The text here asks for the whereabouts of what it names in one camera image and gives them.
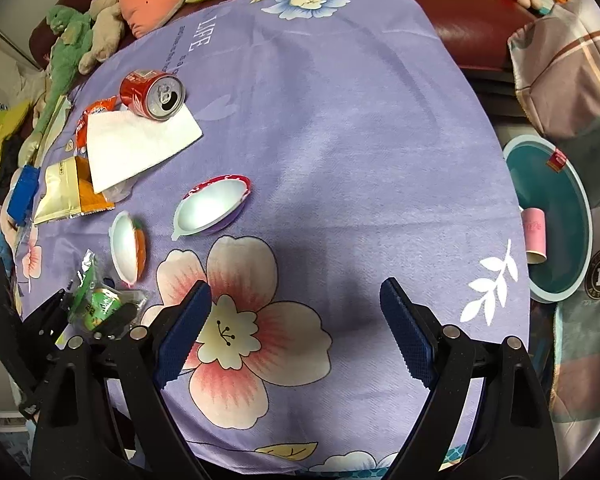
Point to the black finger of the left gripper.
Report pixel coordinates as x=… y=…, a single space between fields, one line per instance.
x=40 y=330
x=116 y=324

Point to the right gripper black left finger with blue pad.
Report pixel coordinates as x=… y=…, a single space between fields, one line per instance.
x=77 y=437

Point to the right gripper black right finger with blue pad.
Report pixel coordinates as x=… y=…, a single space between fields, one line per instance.
x=485 y=416

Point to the green candy wrapper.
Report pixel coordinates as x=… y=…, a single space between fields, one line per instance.
x=94 y=297

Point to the gold foil snack bag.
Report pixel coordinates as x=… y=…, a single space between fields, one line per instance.
x=69 y=192

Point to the white red oval cup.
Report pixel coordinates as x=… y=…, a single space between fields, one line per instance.
x=211 y=205

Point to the pink paper cup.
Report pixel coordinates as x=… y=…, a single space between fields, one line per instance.
x=534 y=224

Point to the teal plastic trash bin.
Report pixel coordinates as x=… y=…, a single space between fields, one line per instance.
x=544 y=178

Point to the white orange oval cup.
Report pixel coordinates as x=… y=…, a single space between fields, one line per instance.
x=127 y=248

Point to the white paper napkin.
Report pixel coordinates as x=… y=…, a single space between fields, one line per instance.
x=121 y=144

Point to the red soda can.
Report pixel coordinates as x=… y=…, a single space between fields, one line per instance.
x=152 y=94

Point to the purple floral tablecloth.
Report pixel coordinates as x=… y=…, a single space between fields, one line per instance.
x=370 y=157

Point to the green crocodile plush toy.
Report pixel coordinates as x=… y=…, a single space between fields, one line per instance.
x=74 y=39

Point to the beige bear plush toy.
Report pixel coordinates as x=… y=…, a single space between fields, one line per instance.
x=108 y=29

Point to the dark red leather sofa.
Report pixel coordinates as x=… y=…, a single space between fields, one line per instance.
x=475 y=32

